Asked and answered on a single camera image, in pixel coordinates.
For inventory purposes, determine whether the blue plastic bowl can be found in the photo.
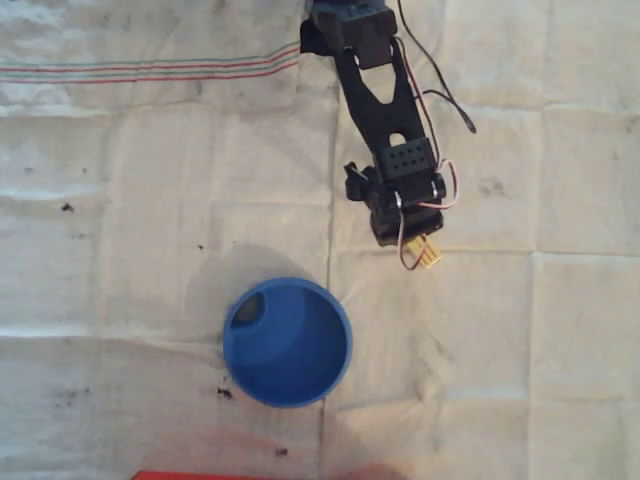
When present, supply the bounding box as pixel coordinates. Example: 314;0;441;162
222;277;354;410

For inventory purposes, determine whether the white cloth with striped border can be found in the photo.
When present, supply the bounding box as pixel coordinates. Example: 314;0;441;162
0;0;640;480

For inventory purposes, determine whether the thin black cable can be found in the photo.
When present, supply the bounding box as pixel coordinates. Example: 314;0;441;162
396;0;477;135

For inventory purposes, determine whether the red flat object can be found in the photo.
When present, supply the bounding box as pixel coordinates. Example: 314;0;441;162
131;469;321;480

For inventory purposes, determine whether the yellow white small box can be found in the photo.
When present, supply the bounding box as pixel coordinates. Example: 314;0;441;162
405;234;445;272

